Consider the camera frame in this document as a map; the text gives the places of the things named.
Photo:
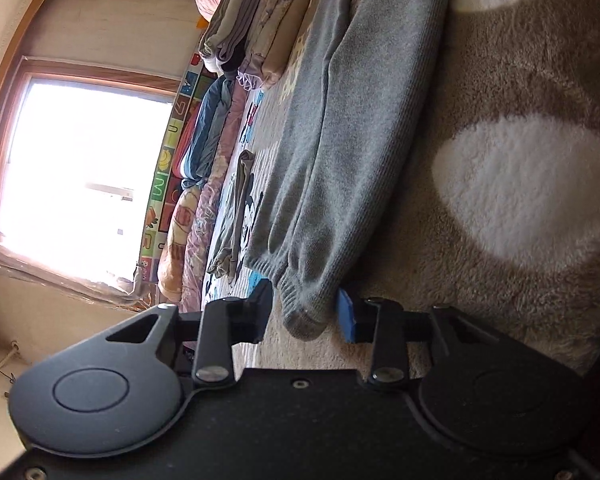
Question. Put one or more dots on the translucent curtain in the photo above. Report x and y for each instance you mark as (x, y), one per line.
(55, 270)

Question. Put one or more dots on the grey knit sweater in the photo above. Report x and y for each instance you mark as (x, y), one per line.
(350, 135)

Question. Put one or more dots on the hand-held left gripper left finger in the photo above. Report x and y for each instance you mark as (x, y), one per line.
(261, 310)

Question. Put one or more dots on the light grey folded pants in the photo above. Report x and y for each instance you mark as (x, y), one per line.
(235, 220)

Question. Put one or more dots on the wide stack of folded clothes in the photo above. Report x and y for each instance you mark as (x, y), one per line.
(270, 25)

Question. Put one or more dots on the window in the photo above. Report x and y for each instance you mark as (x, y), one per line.
(80, 170)

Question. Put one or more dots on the blue folded quilt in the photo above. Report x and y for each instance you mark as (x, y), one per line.
(205, 135)

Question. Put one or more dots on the colourful alphabet play mat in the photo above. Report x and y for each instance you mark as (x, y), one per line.
(162, 180)

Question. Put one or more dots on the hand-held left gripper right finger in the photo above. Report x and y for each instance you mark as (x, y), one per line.
(345, 320)

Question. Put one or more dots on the purple floral quilt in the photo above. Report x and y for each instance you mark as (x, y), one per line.
(205, 230)

